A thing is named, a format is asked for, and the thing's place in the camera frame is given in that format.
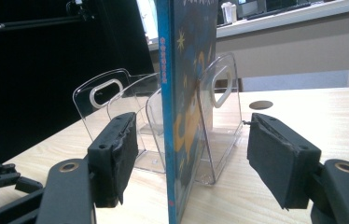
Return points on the beige wooden desk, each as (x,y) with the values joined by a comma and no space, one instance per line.
(287,53)

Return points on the round grey table grommet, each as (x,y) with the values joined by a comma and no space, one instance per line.
(261,104)

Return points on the black curtain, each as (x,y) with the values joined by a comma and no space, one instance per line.
(23,84)

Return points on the white container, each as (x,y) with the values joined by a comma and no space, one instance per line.
(228,12)

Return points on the clear acrylic book rack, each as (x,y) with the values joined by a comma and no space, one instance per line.
(224,133)

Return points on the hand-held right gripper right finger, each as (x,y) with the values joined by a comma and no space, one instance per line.
(281,161)

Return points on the black metal stand bar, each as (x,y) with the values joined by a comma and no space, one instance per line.
(23,24)

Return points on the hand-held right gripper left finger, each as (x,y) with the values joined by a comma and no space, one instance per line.
(113,155)

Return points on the blue picture book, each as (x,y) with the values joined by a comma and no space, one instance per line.
(194,46)

